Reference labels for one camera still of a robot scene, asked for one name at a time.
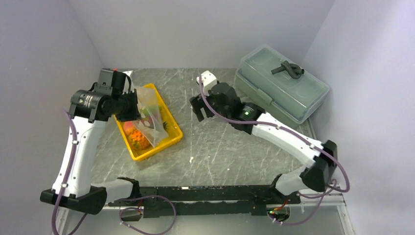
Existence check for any dark knotted hose piece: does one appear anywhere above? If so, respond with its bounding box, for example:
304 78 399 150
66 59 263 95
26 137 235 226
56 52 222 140
271 60 305 79

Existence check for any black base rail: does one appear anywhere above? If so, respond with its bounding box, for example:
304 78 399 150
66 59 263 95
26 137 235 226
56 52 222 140
108 185 300 218

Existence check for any toy peach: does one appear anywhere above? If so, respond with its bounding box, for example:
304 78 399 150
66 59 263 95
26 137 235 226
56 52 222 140
123 121 136 133

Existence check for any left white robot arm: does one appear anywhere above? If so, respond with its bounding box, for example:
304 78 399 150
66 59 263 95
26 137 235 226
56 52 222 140
40 90 141 215

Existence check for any orange toy pineapple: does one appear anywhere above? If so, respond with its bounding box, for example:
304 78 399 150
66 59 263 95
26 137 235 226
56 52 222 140
128 130 151 150

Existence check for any green translucent storage box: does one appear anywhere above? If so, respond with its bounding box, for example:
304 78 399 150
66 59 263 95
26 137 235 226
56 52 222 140
235 45 330 129

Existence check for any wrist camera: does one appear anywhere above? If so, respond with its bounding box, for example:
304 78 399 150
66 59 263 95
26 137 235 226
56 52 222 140
94 69 132 98
196 70 218 95

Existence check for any clear zip top bag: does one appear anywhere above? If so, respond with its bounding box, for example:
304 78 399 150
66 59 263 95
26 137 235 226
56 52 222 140
133 87 168 147

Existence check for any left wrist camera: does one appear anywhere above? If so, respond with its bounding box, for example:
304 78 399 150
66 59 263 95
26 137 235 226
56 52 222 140
94 69 132 98

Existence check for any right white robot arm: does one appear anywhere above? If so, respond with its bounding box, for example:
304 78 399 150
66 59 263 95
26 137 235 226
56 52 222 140
189 82 337 203

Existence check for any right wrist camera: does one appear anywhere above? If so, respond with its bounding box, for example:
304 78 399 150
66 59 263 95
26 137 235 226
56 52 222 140
196 70 218 95

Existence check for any yellow plastic tray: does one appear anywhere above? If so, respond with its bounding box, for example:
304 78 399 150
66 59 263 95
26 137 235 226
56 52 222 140
116 83 183 161

